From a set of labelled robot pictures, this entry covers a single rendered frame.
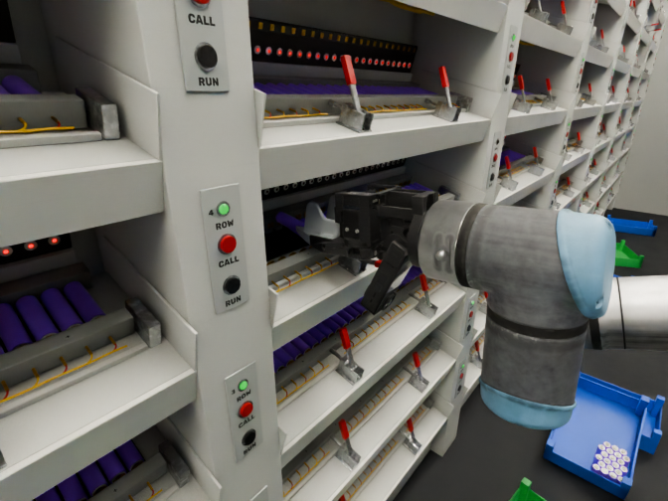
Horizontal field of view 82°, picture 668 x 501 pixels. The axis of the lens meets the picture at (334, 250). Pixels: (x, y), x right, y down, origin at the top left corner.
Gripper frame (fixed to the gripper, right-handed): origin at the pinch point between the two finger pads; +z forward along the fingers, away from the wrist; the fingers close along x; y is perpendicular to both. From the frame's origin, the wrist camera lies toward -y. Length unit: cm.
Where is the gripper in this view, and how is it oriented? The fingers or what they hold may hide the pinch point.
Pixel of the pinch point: (308, 232)
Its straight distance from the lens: 57.4
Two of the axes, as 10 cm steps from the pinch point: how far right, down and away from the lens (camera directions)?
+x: -6.5, 2.9, -7.0
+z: -7.6, -1.7, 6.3
